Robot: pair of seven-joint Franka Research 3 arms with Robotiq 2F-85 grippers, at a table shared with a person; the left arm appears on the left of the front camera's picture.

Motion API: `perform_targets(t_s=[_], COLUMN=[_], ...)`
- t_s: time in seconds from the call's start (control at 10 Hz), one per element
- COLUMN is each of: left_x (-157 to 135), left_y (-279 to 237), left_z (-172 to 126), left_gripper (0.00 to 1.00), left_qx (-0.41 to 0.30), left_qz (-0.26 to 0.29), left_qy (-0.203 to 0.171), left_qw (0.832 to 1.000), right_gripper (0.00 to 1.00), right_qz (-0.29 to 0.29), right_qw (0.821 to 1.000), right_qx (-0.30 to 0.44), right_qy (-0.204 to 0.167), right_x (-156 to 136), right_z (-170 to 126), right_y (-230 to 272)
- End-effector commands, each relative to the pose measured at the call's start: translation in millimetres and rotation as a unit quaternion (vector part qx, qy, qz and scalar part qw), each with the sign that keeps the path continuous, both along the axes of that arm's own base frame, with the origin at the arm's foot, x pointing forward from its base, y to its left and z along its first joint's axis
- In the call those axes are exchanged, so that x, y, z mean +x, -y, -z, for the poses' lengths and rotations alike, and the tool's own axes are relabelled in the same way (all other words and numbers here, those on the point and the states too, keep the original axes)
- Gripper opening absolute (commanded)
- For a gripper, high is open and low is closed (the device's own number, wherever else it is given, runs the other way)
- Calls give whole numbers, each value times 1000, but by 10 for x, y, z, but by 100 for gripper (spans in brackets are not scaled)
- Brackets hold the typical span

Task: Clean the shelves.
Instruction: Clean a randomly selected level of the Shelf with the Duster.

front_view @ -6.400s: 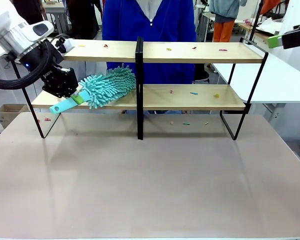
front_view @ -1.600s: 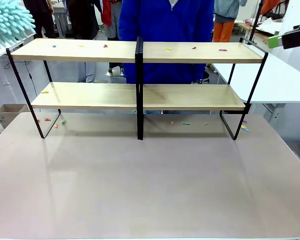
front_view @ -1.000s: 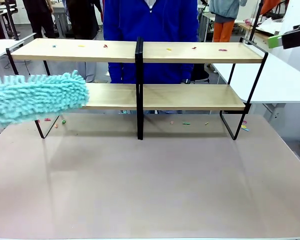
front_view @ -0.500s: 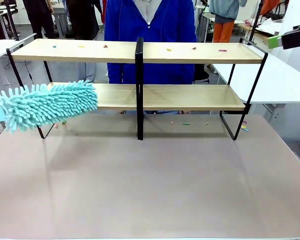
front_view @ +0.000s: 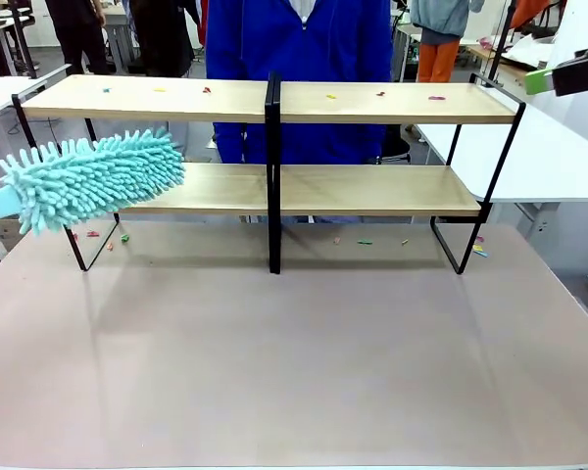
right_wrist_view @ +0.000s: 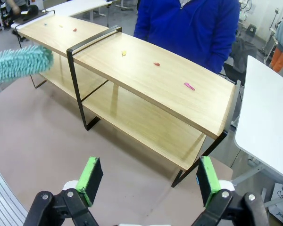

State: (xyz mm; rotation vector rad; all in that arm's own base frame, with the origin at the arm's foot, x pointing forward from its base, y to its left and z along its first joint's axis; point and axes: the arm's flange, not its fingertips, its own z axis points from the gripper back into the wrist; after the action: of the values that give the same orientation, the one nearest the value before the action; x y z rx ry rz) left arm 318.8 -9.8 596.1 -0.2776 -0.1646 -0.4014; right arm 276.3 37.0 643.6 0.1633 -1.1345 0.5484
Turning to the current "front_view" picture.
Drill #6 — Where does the black stand pole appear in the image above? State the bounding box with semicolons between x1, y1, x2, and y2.
485;0;518;83

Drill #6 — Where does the person in black coat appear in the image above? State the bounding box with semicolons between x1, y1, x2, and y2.
128;0;197;79

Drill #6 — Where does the white side table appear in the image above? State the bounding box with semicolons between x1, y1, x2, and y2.
413;100;588;295
0;63;73;265

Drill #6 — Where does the orange fabric item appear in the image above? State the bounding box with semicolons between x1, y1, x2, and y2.
511;0;567;30

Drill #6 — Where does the person in blue jacket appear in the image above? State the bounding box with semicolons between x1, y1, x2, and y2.
205;0;393;166

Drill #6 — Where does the black office chair base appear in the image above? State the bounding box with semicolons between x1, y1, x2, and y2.
378;124;413;165

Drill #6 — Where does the teal microfiber duster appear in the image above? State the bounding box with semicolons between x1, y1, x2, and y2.
0;125;187;238

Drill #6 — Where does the white sheet on desk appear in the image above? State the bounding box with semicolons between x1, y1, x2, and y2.
500;34;563;66

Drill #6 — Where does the person with orange trousers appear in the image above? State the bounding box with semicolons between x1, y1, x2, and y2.
410;0;486;84

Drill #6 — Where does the grey background table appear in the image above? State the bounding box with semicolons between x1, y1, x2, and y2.
102;7;139;75

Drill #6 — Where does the person in black clothes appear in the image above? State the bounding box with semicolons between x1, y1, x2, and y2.
45;0;113;77

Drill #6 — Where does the wooden shelf with black frame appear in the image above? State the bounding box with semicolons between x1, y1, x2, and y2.
11;65;281;275
265;71;527;275

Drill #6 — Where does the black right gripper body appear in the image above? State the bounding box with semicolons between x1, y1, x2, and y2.
565;43;588;98

